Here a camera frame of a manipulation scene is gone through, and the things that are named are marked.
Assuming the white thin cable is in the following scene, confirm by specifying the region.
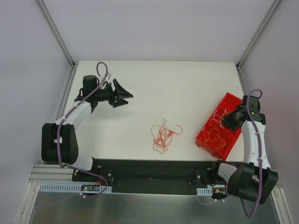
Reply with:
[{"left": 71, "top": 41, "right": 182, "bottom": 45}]
[{"left": 210, "top": 108, "right": 228, "bottom": 129}]

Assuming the yellow thin cable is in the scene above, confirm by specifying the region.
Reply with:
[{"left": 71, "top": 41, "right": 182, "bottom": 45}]
[{"left": 202, "top": 128, "right": 228, "bottom": 150}]

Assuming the orange thin cable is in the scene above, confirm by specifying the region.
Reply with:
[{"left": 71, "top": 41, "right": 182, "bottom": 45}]
[{"left": 151, "top": 119, "right": 183, "bottom": 154}]

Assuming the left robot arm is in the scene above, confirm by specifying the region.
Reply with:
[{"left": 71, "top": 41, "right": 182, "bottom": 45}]
[{"left": 41, "top": 75, "right": 133, "bottom": 182}]

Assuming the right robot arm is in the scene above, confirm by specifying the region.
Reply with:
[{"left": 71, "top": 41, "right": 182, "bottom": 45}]
[{"left": 210, "top": 95, "right": 278, "bottom": 204}]

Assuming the red plastic compartment bin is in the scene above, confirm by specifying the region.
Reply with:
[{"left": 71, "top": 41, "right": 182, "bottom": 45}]
[{"left": 196, "top": 92, "right": 242, "bottom": 161}]

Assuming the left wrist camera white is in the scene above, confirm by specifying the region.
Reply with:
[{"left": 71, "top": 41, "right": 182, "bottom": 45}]
[{"left": 102, "top": 72, "right": 112, "bottom": 82}]

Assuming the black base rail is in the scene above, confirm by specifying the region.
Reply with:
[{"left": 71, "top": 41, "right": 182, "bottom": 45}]
[{"left": 72, "top": 159, "right": 225, "bottom": 195}]

